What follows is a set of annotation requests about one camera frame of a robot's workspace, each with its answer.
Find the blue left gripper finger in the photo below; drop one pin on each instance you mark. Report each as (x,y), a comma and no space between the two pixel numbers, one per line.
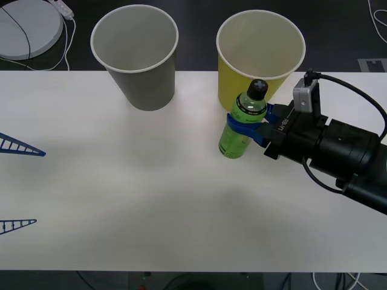
(42,153)
(31,222)

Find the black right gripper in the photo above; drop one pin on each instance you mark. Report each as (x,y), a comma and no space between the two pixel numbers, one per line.
(296,136)

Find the green plastic bottle black cap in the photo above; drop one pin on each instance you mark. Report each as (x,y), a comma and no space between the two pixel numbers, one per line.
(232,142)

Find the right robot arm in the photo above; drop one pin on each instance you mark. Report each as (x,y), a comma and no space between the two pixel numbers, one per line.
(347,148)

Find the yellow-green plastic bin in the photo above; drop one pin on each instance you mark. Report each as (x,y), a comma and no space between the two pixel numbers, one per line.
(229,75)

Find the grey plastic bin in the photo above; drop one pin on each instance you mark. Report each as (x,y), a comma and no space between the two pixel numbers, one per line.
(145,84)

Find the white round stand base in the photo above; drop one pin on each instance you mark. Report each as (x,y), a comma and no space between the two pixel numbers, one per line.
(30,30)

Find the white power strip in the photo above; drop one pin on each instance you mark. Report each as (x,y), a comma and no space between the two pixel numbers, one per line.
(65,10)

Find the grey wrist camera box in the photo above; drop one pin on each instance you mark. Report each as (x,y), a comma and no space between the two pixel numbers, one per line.
(302,96)

